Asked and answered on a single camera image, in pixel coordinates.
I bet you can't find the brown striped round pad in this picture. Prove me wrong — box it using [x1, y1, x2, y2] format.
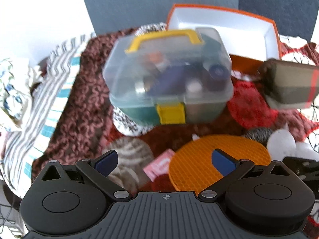
[102, 136, 154, 193]

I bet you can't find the orange silicone trivet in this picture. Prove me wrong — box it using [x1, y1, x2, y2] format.
[168, 134, 271, 194]

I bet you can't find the maroon patterned blanket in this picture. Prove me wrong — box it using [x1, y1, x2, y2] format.
[31, 28, 175, 180]

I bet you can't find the black white speckled pad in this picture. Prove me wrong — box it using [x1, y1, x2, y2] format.
[112, 107, 154, 136]

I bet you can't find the white fluffy plush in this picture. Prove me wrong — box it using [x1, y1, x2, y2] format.
[267, 129, 318, 161]

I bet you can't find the pink small packet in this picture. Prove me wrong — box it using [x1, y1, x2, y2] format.
[143, 149, 175, 182]

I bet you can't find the red fluffy pom-pom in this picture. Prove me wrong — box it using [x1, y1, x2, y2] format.
[227, 81, 279, 129]

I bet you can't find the striped white teal cloth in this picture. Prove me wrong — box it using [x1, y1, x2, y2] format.
[1, 33, 95, 198]

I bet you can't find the red white floral rug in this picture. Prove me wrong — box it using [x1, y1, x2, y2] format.
[230, 34, 319, 155]

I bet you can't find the plaid zipper pouch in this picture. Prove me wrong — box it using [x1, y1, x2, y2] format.
[258, 59, 318, 110]

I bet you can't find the floral white cloth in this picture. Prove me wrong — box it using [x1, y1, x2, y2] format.
[1, 58, 35, 132]

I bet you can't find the orange white cardboard box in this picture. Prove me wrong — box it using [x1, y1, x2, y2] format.
[166, 4, 281, 74]

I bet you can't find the dark blue sofa cushion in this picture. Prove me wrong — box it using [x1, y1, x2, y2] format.
[238, 0, 318, 42]

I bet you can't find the clear box yellow handle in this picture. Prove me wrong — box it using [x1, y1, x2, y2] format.
[103, 27, 234, 126]

